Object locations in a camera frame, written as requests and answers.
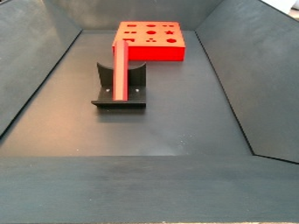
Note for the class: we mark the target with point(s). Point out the red hexagonal rod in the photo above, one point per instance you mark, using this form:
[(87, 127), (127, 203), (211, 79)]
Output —
[(121, 71)]

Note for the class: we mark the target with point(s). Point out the black curved cradle stand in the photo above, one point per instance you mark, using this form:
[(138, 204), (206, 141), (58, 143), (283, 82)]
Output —
[(137, 88)]

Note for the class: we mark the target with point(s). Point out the red shape-sorter block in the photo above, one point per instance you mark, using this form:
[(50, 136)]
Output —
[(154, 40)]

